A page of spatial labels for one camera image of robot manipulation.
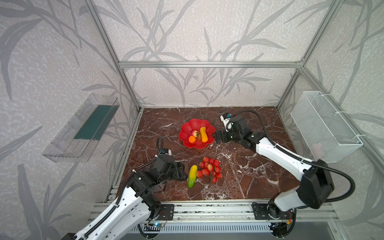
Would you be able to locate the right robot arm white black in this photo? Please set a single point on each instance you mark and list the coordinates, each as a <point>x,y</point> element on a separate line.
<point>315,183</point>

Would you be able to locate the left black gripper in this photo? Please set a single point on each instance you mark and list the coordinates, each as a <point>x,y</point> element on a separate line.
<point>178,171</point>

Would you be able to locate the white wire mesh basket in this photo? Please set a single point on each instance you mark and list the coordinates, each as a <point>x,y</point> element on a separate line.
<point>327,134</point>

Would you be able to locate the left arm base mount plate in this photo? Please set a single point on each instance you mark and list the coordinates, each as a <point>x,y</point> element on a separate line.
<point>165,212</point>

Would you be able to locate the red flower-shaped fruit bowl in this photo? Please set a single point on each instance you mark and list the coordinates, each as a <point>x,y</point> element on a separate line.
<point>196,124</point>

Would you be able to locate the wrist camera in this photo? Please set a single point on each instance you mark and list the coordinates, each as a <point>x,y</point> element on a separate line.
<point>226,119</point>
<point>166,151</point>

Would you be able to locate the green circuit board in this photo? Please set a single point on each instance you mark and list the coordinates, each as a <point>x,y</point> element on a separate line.
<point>154,227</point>

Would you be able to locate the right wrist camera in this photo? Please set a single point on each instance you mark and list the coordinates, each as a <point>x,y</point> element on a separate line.
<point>226,119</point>

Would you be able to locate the yellow green mango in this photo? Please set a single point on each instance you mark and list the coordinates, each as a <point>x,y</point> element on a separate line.
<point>192,176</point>

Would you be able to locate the red grape bunch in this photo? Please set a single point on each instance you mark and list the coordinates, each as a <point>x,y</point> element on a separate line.
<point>210,167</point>

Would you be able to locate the aluminium front rail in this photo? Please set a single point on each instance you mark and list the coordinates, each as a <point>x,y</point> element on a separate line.
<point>235,211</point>

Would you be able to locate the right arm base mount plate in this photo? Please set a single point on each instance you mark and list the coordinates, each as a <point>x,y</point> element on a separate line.
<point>261,211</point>

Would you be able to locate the red peach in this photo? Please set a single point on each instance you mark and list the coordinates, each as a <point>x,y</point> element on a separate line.
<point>195,133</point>

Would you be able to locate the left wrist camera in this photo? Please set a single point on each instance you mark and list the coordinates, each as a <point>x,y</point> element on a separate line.
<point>166,151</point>

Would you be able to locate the yellow orange banana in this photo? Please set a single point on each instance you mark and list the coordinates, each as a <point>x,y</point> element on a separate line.
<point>203,134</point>

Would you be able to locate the small orange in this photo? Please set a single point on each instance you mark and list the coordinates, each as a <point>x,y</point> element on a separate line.
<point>192,139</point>

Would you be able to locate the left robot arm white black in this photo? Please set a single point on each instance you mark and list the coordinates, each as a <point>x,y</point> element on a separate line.
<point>134,204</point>

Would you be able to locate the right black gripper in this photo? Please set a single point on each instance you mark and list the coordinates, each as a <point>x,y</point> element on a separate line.
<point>225,136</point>

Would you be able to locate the dark avocado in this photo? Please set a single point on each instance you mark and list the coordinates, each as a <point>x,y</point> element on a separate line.
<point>183,177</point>

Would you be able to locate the clear plastic wall bin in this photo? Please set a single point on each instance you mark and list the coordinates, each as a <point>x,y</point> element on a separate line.
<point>78,139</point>

